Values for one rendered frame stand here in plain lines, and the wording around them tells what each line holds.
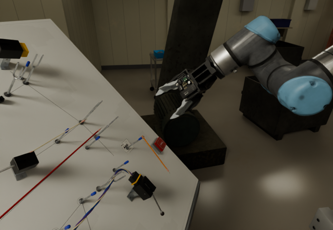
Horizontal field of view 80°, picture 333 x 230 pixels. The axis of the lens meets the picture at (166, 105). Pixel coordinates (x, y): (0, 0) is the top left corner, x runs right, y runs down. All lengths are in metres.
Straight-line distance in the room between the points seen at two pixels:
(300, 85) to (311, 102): 0.04
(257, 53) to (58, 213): 0.64
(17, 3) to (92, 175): 3.60
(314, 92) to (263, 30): 0.18
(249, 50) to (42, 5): 3.63
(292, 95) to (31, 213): 0.63
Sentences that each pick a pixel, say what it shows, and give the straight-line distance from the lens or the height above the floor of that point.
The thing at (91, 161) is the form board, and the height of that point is 1.18.
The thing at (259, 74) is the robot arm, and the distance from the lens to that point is 0.55.
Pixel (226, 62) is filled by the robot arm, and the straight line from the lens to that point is 0.52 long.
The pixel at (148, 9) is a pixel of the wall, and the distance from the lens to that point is 5.73.
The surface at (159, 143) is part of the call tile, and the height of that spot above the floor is 1.10.
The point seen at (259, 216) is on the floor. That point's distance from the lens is 2.15.
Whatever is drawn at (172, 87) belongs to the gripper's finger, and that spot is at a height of 1.42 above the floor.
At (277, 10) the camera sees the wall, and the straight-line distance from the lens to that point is 6.85.
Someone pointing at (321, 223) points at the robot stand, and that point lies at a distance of 0.80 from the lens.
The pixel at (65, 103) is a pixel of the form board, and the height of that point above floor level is 1.33.
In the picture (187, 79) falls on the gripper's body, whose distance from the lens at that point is 0.54.
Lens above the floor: 1.65
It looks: 27 degrees down
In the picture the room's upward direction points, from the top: straight up
